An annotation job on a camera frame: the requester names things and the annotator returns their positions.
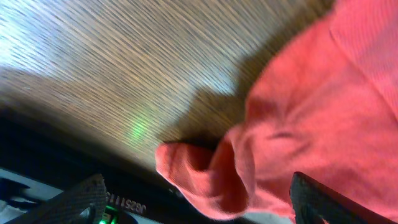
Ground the orange t-shirt white print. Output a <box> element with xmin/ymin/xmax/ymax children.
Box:
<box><xmin>155</xmin><ymin>0</ymin><xmax>397</xmax><ymax>220</ymax></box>

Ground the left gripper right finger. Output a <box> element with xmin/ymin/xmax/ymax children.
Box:
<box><xmin>290</xmin><ymin>172</ymin><xmax>397</xmax><ymax>224</ymax></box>

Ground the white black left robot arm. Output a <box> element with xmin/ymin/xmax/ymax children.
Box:
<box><xmin>1</xmin><ymin>107</ymin><xmax>397</xmax><ymax>223</ymax></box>

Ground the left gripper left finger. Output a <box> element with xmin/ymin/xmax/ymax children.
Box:
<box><xmin>7</xmin><ymin>174</ymin><xmax>106</xmax><ymax>224</ymax></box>

